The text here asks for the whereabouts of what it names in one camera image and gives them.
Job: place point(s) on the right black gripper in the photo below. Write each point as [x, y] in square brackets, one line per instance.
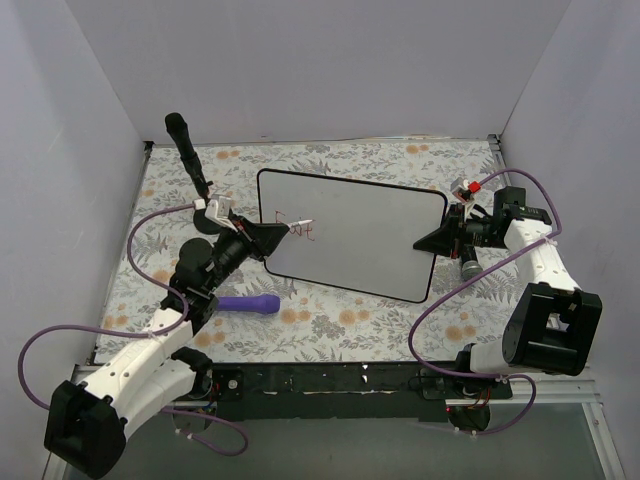
[454, 233]

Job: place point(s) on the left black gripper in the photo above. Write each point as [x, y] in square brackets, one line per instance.
[248, 237]

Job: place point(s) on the red whiteboard marker pen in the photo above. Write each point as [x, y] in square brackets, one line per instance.
[298, 223]

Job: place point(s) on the white whiteboard black frame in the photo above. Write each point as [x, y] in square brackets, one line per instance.
[361, 237]

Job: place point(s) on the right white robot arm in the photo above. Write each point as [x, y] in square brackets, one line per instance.
[553, 325]

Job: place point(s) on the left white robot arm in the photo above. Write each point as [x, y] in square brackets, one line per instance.
[89, 423]

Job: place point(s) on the black silver microphone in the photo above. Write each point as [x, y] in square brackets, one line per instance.
[469, 264]

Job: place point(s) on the black round microphone stand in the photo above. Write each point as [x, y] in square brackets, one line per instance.
[204, 225]

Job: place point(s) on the purple foam microphone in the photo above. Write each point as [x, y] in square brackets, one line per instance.
[264, 304]

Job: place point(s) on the black microphone on stand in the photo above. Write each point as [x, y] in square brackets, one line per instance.
[177, 129]

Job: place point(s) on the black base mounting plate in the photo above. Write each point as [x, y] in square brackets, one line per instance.
[341, 390]

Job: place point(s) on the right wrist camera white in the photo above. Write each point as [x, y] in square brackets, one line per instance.
[464, 190]

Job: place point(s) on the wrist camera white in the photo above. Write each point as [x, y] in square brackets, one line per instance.
[464, 190]
[216, 210]

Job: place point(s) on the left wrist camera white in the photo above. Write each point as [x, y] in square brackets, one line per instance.
[216, 210]

